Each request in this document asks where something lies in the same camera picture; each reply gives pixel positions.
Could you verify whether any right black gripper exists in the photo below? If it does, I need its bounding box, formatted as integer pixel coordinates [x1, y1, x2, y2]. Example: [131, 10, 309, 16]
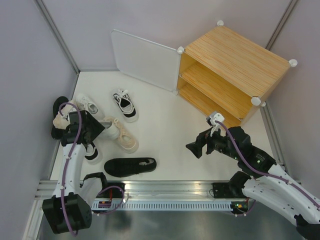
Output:
[185, 122, 240, 160]

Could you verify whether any white leather sneaker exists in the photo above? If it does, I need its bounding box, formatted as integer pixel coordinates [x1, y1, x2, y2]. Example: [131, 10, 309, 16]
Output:
[98, 117, 120, 140]
[75, 93, 105, 120]

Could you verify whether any black and white sneaker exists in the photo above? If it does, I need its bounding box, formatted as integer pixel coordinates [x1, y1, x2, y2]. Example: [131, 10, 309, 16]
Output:
[112, 88, 139, 123]

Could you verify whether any white translucent cabinet door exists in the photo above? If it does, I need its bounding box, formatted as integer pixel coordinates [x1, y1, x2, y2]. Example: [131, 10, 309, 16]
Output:
[110, 29, 184, 92]

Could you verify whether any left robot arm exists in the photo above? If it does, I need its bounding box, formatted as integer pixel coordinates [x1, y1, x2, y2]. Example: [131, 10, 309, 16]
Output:
[42, 110, 109, 234]

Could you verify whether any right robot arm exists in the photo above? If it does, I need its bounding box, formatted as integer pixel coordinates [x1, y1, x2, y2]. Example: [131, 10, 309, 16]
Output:
[186, 126, 320, 240]

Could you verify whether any wooden shoe cabinet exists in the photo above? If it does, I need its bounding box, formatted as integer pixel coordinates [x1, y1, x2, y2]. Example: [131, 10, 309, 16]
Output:
[176, 20, 298, 127]

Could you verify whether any black canvas sneaker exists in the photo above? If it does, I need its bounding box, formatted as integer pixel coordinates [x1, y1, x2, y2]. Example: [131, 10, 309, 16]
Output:
[104, 157, 157, 178]
[51, 96, 69, 140]

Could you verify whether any beige lace sneaker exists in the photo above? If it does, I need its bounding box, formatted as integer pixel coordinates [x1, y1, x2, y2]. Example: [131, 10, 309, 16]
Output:
[104, 116, 139, 154]

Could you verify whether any aluminium rail with cable duct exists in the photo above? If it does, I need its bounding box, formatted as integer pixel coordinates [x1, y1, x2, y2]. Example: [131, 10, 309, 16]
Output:
[34, 179, 283, 213]

